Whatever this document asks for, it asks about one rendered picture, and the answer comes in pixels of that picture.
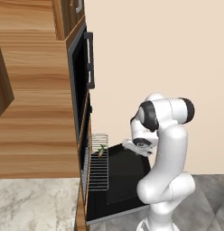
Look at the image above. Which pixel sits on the orange and green fish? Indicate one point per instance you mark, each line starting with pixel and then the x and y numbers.
pixel 101 149

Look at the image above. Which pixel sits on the black built-in oven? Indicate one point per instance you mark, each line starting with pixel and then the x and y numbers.
pixel 85 156

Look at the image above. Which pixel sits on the black microwave oven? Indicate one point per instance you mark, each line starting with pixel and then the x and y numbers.
pixel 77 75

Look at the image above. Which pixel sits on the black oven door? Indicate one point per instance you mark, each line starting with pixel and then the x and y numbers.
pixel 123 177

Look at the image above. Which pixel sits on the light wooden appliance housing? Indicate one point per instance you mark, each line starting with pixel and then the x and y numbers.
pixel 38 105

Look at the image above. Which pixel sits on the dark wooden wall cupboard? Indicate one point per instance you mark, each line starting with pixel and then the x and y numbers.
pixel 2 84

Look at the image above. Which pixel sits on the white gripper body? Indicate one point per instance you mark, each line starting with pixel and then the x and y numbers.
pixel 131 145

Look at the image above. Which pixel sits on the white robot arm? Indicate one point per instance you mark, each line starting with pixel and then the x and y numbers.
pixel 172 156

